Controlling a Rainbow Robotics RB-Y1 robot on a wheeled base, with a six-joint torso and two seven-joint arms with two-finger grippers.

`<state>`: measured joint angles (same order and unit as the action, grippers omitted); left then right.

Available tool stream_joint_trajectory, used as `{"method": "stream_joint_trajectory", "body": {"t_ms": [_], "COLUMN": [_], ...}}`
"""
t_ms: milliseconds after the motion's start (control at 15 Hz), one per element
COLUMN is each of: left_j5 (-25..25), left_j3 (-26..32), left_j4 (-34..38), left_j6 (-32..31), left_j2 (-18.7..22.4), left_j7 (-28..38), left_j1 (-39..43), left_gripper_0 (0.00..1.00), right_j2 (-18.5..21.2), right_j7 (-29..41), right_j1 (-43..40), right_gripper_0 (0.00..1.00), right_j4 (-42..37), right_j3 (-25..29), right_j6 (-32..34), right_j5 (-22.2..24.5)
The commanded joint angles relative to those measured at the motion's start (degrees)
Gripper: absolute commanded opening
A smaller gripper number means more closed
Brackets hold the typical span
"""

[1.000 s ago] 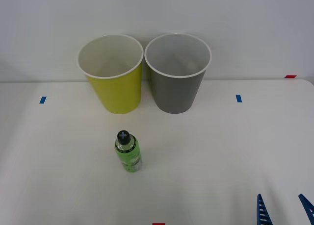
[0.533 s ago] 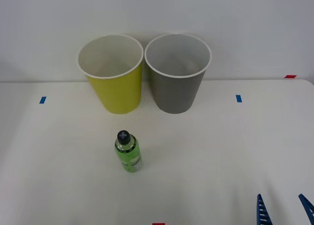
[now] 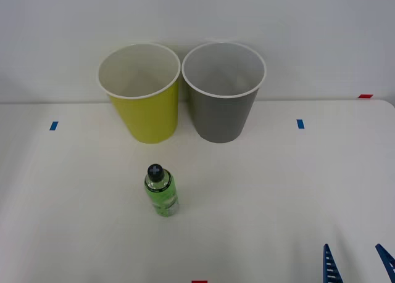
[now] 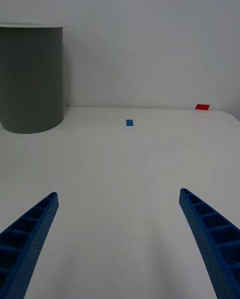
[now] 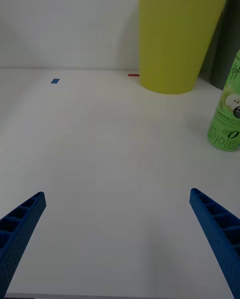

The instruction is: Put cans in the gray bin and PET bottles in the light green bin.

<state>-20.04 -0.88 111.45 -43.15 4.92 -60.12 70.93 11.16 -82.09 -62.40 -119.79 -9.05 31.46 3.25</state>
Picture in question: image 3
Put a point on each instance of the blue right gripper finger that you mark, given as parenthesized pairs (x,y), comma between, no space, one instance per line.
(389,260)
(330,267)

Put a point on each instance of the green bottle with black cap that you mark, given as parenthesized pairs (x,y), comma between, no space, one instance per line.
(162,193)

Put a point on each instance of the grey plastic bin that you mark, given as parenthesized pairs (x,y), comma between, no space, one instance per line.
(220,119)

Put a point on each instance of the yellow-green plastic bin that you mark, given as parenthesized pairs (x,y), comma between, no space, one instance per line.
(151,116)

